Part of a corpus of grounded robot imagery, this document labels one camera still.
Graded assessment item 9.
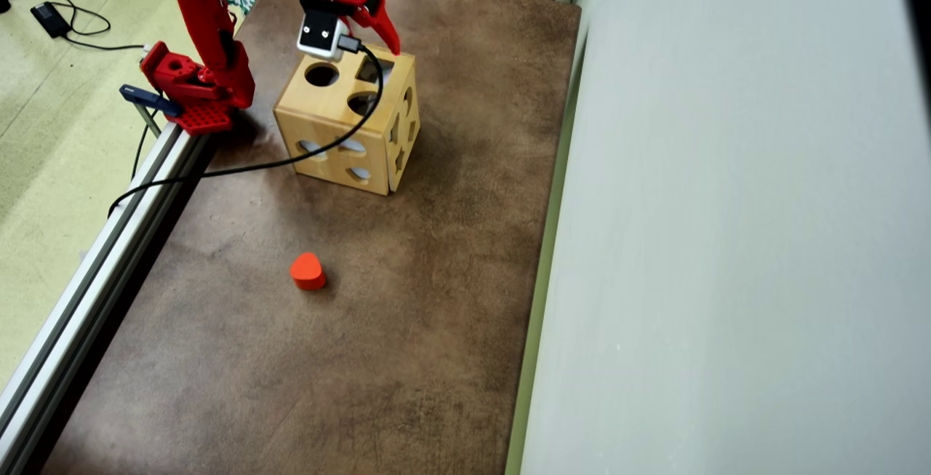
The blue table clamp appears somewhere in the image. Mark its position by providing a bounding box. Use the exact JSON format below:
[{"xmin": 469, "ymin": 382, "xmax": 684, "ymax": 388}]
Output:
[{"xmin": 119, "ymin": 84, "xmax": 183, "ymax": 137}]

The thick black camera cable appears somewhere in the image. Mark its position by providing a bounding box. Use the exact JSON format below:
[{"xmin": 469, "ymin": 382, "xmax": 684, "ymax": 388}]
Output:
[{"xmin": 108, "ymin": 33, "xmax": 386, "ymax": 217}]

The thin black adapter cable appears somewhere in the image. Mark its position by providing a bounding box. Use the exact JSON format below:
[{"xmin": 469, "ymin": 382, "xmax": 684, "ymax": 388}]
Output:
[{"xmin": 6, "ymin": 0, "xmax": 146, "ymax": 52}]

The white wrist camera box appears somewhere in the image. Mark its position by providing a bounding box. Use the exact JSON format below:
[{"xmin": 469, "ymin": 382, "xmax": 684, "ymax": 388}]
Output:
[{"xmin": 296, "ymin": 11, "xmax": 351, "ymax": 63}]

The thin black base cable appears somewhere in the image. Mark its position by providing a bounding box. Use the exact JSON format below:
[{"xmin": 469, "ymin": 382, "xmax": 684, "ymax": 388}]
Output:
[{"xmin": 132, "ymin": 124, "xmax": 150, "ymax": 179}]

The orange rounded triangle block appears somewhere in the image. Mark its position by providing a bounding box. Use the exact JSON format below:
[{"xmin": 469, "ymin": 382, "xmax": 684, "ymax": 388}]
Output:
[{"xmin": 289, "ymin": 252, "xmax": 327, "ymax": 291}]

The aluminium profile rail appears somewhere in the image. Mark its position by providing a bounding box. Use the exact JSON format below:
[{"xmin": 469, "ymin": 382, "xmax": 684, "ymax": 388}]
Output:
[{"xmin": 0, "ymin": 120, "xmax": 212, "ymax": 475}]

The black power adapter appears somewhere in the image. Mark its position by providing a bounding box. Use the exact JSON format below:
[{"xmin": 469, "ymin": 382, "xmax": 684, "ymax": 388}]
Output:
[{"xmin": 31, "ymin": 1, "xmax": 72, "ymax": 39}]

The wooden shape sorter box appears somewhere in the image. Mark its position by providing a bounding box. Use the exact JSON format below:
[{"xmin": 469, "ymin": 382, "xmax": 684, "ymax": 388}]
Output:
[{"xmin": 273, "ymin": 39, "xmax": 421, "ymax": 196}]

